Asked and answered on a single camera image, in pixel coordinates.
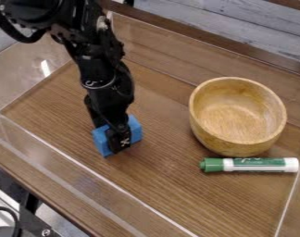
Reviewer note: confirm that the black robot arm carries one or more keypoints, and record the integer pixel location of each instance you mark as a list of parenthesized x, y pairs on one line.
[(78, 24)]

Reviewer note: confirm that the blue rectangular block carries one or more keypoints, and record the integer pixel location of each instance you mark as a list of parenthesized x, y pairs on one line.
[(100, 138)]

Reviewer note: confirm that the green and white marker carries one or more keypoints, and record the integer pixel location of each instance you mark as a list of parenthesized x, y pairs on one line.
[(251, 164)]

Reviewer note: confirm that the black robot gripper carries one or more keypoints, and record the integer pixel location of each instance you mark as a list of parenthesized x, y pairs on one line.
[(108, 100)]

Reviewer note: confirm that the light wooden bowl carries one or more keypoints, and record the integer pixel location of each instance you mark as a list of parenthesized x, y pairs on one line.
[(237, 116)]

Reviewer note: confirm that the clear acrylic tray walls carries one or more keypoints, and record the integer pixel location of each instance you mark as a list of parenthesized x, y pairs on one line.
[(148, 192)]

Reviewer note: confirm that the black metal stand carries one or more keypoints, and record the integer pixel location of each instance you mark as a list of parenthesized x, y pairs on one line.
[(19, 221)]

